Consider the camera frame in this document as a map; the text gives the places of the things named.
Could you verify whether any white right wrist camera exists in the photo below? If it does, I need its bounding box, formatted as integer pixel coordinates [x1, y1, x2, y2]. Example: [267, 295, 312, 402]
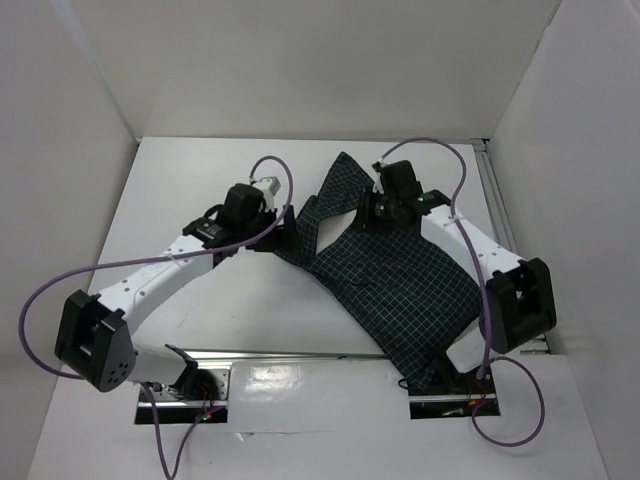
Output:
[372, 158, 384, 195]

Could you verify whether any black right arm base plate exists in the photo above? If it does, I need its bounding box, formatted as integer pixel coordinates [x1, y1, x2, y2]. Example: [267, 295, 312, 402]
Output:
[397, 372, 501, 420]

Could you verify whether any aluminium front rail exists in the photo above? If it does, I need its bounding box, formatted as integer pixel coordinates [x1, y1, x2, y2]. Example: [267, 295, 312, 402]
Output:
[183, 349, 387, 362]

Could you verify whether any dark plaid pillowcase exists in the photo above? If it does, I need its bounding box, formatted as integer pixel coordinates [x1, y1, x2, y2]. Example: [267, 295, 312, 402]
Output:
[276, 152, 482, 389]

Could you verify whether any aluminium side rail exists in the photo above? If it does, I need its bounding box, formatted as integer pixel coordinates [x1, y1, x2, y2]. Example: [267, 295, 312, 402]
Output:
[472, 139, 551, 356]

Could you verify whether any cream white pillow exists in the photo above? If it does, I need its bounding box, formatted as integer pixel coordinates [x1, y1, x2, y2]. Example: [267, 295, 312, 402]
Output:
[316, 211, 356, 253]

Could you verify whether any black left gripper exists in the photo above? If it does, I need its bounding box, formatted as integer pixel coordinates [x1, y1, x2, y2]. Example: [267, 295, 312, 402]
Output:
[239, 205, 303, 253]

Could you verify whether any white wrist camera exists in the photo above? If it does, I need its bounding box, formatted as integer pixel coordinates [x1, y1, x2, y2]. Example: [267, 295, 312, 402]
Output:
[372, 158, 384, 195]
[250, 176, 281, 211]

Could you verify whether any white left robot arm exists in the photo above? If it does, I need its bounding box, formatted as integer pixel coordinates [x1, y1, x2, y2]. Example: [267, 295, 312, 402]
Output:
[54, 177, 297, 399]

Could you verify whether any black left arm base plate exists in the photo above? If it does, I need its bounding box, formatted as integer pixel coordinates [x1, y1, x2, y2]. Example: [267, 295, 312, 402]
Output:
[134, 363, 231, 425]

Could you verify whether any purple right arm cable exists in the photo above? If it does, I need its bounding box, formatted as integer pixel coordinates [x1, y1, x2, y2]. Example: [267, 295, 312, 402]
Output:
[380, 137, 546, 447]

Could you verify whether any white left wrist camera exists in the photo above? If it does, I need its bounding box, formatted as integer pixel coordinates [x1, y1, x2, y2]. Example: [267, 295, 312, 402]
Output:
[250, 176, 281, 211]

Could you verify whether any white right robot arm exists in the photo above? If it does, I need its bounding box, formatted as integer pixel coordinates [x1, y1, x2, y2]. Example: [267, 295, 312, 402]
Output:
[356, 160, 557, 392]

